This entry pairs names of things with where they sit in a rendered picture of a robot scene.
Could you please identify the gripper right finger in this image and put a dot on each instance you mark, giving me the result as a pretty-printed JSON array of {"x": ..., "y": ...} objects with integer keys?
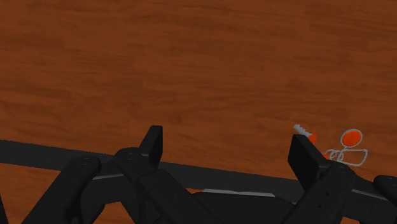
[{"x": 328, "y": 192}]

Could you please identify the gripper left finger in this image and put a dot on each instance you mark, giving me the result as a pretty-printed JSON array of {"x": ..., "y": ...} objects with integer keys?
[{"x": 133, "y": 173}]

